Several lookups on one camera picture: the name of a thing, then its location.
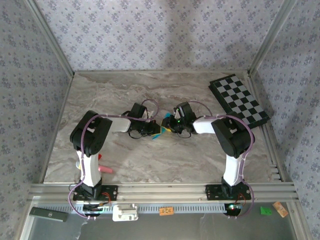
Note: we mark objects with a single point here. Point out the cyan cloth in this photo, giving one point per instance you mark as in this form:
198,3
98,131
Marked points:
156,136

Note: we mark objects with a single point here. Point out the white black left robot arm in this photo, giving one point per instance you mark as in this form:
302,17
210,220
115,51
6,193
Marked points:
90,132

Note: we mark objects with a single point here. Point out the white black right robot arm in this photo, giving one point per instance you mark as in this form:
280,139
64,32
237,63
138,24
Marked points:
235,140

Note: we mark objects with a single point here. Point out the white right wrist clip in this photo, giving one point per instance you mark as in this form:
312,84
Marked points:
177,115

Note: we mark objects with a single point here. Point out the pink marker with yellow cap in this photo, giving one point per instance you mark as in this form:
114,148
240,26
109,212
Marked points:
106,170

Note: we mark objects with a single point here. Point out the black grey folding chessboard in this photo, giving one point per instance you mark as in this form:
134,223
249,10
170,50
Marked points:
237,97

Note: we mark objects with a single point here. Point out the orange tag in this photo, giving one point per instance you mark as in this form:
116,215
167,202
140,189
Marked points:
166,211

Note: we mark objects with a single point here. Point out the green paper note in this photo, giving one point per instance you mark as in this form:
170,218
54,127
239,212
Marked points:
265,210

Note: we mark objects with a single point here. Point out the black flat remote device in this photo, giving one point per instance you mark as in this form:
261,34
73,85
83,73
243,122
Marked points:
48,214

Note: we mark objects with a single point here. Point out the tan small tag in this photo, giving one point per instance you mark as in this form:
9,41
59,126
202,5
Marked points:
280,209

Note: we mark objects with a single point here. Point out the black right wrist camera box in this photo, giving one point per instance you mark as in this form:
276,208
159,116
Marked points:
186,112

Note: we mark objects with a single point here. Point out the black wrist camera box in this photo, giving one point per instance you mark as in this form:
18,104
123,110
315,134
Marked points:
138,110
186,112

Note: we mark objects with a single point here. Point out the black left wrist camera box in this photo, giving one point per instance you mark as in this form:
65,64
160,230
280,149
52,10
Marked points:
138,110

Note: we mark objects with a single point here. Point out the aluminium mounting rail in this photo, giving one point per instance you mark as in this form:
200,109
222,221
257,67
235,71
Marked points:
162,190

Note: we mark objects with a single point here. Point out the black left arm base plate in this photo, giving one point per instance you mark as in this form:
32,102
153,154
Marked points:
111,192

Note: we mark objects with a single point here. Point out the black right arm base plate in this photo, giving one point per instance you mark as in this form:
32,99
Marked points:
212,192

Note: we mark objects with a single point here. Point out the white plastic bracket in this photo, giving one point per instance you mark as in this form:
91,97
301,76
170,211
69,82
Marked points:
125,213

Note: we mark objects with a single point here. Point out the aluminium table side rail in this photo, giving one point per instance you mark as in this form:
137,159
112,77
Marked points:
273,160

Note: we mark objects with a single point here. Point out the aluminium frame post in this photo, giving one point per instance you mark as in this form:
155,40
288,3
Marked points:
271,35
50,37

